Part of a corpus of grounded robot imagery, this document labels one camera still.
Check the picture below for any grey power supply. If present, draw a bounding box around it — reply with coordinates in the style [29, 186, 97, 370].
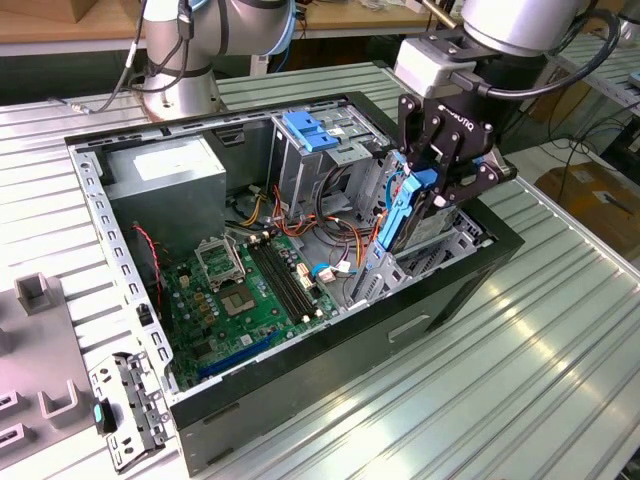
[102, 134, 229, 261]

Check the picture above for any metal slat table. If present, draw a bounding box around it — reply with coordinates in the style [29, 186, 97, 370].
[547, 32, 640, 146]

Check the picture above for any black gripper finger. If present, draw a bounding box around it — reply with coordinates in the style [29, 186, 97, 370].
[397, 92, 447, 174]
[430, 160, 520, 208]

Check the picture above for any black RAM slot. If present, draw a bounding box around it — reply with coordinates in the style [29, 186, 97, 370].
[248, 238, 309, 325]
[262, 235, 324, 319]

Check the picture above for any black clip teal tab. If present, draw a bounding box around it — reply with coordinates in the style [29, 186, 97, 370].
[91, 398, 119, 435]

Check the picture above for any black cable metal connector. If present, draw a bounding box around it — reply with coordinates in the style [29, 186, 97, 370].
[47, 94, 96, 116]

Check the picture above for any green motherboard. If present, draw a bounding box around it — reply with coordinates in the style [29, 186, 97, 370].
[160, 232, 341, 394]

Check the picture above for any square CPU socket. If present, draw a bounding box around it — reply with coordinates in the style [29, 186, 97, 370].
[217, 284, 261, 319]

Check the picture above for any metal socket cover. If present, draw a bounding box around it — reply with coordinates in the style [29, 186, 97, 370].
[193, 234, 247, 291]

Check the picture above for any metal expansion bracket latch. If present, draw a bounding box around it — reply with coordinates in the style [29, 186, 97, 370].
[88, 349, 174, 474]

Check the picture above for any black case fan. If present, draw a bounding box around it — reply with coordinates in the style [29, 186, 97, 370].
[124, 222, 174, 334]

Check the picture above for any blue expansion slot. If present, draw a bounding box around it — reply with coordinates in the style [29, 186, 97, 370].
[197, 329, 281, 384]

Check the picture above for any black camera cable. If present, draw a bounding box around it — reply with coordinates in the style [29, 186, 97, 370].
[449, 9, 622, 101]

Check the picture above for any grey metal disk bay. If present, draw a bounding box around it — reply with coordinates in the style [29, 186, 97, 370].
[344, 199, 496, 311]

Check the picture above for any grey parts rack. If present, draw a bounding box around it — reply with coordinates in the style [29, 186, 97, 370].
[0, 272, 109, 480]

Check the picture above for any wooden desk white frame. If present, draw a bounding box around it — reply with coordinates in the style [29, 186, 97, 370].
[0, 0, 466, 96]

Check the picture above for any hard disk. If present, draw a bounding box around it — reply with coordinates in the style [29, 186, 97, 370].
[375, 167, 464, 257]

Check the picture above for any white camera box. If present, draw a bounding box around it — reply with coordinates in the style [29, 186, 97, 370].
[393, 38, 479, 99]

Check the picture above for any black open PC case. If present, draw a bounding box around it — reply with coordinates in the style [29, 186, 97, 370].
[63, 90, 526, 479]

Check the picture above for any grey metal drive cage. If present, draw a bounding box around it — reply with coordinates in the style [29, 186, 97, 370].
[269, 102, 401, 221]

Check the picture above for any brown cardboard box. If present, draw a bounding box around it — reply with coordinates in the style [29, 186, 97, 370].
[534, 162, 640, 254]

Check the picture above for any blue plastic drive latch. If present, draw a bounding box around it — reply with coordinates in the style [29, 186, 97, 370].
[282, 112, 341, 155]

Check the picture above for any red twisted fan wire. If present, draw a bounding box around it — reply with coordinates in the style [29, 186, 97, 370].
[130, 223, 165, 307]

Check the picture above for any multicoloured wire bundle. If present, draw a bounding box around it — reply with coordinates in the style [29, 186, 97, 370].
[224, 184, 381, 274]

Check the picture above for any orange red power wire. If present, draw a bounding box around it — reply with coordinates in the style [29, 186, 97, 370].
[357, 209, 390, 274]

